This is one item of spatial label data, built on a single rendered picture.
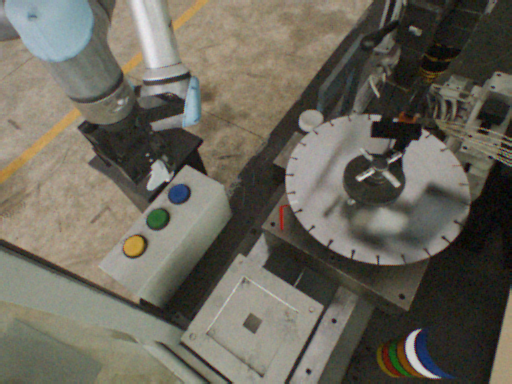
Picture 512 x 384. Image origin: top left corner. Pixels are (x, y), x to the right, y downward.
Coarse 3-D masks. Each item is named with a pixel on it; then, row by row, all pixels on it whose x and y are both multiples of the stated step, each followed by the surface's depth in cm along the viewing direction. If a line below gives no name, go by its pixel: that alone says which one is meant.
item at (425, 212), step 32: (320, 128) 69; (352, 128) 68; (320, 160) 65; (416, 160) 63; (448, 160) 62; (288, 192) 62; (320, 192) 61; (416, 192) 60; (448, 192) 59; (320, 224) 58; (352, 224) 58; (384, 224) 57; (416, 224) 56; (448, 224) 56; (384, 256) 54; (416, 256) 54
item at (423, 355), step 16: (416, 336) 32; (432, 336) 30; (448, 336) 29; (464, 336) 29; (416, 352) 32; (432, 352) 29; (448, 352) 29; (464, 352) 29; (480, 352) 29; (432, 368) 30; (448, 368) 28; (464, 368) 28
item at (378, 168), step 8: (360, 152) 60; (368, 152) 59; (368, 160) 59; (376, 160) 57; (384, 160) 57; (392, 160) 58; (368, 168) 59; (376, 168) 57; (384, 168) 56; (360, 176) 57; (376, 176) 58; (384, 176) 57; (392, 176) 56; (392, 184) 56
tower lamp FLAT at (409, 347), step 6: (408, 336) 35; (414, 336) 33; (408, 342) 34; (414, 342) 32; (408, 348) 34; (414, 348) 32; (408, 354) 34; (414, 354) 32; (408, 360) 34; (414, 360) 33; (414, 366) 33; (420, 366) 32; (420, 372) 33; (426, 372) 32
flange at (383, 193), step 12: (360, 156) 63; (384, 156) 63; (348, 168) 62; (360, 168) 62; (396, 168) 61; (348, 180) 61; (372, 180) 59; (384, 180) 59; (348, 192) 61; (360, 192) 59; (372, 192) 59; (384, 192) 59; (396, 192) 59; (372, 204) 59; (384, 204) 59
